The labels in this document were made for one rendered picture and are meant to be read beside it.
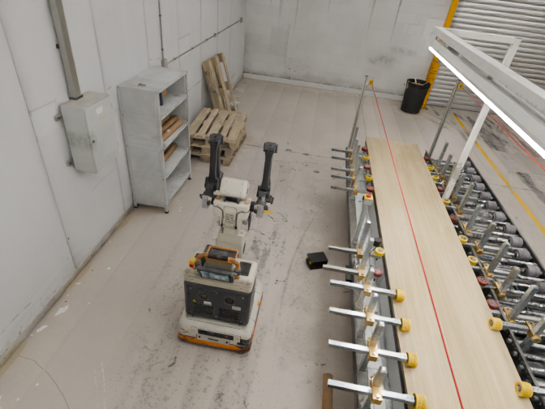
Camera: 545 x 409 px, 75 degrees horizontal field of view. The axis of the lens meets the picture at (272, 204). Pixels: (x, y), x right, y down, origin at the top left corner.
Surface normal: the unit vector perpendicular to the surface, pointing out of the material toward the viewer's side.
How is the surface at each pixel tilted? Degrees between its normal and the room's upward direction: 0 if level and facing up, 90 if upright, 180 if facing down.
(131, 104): 90
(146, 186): 90
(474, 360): 0
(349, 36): 90
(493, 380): 0
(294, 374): 0
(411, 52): 90
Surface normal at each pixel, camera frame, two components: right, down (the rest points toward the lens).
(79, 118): -0.15, 0.55
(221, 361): 0.10, -0.82
